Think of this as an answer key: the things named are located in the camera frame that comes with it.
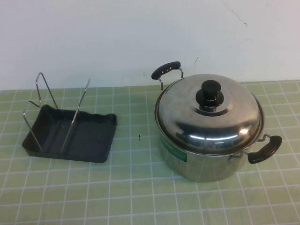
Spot green grid table mat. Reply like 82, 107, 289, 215
0, 79, 300, 225

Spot stainless steel pot black handles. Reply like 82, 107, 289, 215
151, 61, 284, 182

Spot stainless steel pot lid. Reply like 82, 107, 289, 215
157, 74, 264, 157

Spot wire lid rack black tray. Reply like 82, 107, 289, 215
21, 72, 118, 164

